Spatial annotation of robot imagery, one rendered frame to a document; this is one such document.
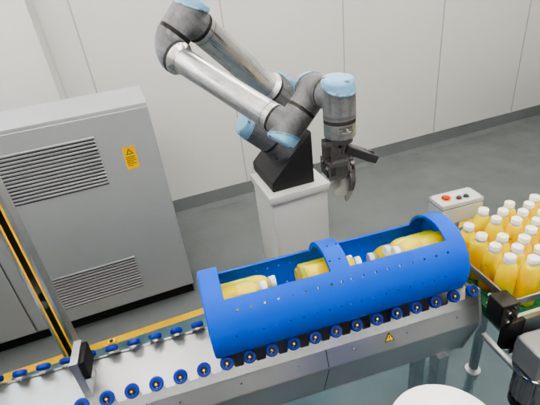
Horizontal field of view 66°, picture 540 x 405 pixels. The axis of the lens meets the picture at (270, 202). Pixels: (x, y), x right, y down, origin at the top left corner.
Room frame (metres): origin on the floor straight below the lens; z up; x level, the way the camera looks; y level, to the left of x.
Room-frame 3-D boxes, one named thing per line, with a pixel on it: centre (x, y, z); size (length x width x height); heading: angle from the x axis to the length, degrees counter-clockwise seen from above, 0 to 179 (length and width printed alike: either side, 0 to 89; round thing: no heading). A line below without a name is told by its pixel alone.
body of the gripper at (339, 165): (1.10, -0.21, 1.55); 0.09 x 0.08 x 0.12; 101
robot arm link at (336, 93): (1.10, -0.22, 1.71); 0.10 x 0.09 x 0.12; 23
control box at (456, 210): (1.51, -0.80, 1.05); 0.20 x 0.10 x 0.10; 101
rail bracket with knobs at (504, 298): (1.00, -0.74, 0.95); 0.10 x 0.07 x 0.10; 11
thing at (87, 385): (0.92, 0.65, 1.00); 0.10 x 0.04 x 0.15; 11
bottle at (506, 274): (1.09, -0.80, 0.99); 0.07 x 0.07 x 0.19
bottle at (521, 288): (1.07, -0.87, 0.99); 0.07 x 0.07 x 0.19
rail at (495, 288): (1.20, -0.73, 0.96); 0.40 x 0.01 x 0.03; 11
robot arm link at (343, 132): (1.10, -0.22, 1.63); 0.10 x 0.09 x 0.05; 11
